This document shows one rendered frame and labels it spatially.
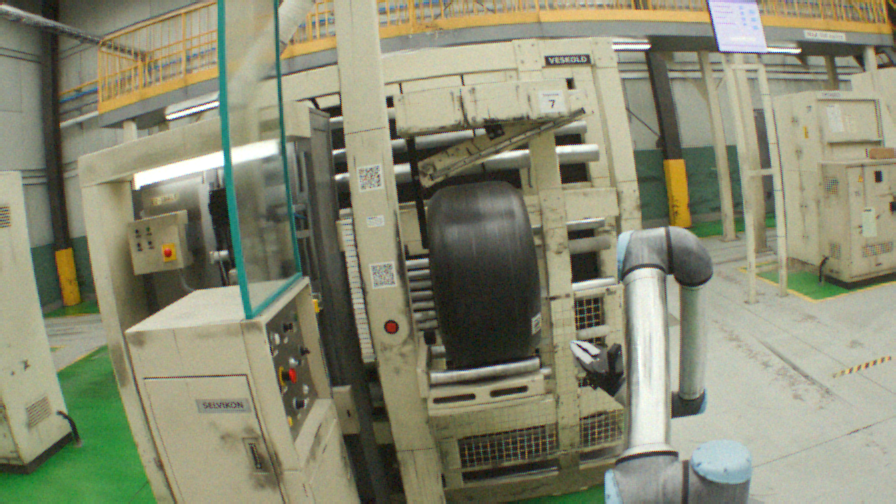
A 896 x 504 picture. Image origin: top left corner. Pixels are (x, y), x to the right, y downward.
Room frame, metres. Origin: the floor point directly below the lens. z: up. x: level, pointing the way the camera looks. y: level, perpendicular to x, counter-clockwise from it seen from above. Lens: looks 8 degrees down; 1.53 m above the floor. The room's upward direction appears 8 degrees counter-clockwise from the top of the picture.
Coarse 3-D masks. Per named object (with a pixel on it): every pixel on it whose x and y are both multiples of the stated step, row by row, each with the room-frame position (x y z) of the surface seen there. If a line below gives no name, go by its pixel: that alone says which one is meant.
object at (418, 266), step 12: (408, 264) 2.41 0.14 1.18; (420, 264) 2.41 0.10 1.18; (408, 276) 2.40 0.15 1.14; (420, 276) 2.40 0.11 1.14; (420, 288) 2.42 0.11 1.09; (432, 288) 2.53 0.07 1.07; (420, 300) 2.53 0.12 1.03; (432, 300) 2.41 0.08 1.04; (420, 312) 2.41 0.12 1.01; (432, 312) 2.40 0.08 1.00; (420, 324) 2.41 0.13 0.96; (432, 324) 2.41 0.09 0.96; (420, 336) 2.40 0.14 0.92
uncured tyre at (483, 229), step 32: (448, 192) 2.00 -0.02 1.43; (480, 192) 1.97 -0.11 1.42; (512, 192) 1.97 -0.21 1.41; (448, 224) 1.88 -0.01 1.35; (480, 224) 1.87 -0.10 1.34; (512, 224) 1.86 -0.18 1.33; (448, 256) 1.83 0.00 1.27; (480, 256) 1.82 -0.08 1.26; (512, 256) 1.82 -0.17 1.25; (448, 288) 1.82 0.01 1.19; (480, 288) 1.80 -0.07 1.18; (512, 288) 1.80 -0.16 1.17; (448, 320) 1.83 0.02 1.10; (480, 320) 1.82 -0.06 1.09; (512, 320) 1.82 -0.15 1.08; (448, 352) 1.92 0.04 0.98; (480, 352) 1.88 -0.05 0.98; (512, 352) 1.89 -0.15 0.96
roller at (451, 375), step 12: (516, 360) 1.94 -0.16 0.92; (528, 360) 1.93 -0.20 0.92; (540, 360) 1.92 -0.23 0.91; (432, 372) 1.94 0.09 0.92; (444, 372) 1.93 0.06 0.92; (456, 372) 1.93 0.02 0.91; (468, 372) 1.92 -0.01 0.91; (480, 372) 1.92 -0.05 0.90; (492, 372) 1.92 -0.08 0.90; (504, 372) 1.92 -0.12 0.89; (516, 372) 1.93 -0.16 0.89; (432, 384) 1.93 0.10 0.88
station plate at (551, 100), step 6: (552, 90) 2.25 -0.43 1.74; (558, 90) 2.25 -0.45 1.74; (540, 96) 2.25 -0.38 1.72; (546, 96) 2.25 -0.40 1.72; (552, 96) 2.25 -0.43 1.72; (558, 96) 2.25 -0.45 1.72; (540, 102) 2.25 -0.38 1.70; (546, 102) 2.25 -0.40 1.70; (552, 102) 2.25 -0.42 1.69; (558, 102) 2.25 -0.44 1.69; (564, 102) 2.25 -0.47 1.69; (546, 108) 2.25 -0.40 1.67; (552, 108) 2.25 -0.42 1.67; (558, 108) 2.25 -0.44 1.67; (564, 108) 2.25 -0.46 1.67
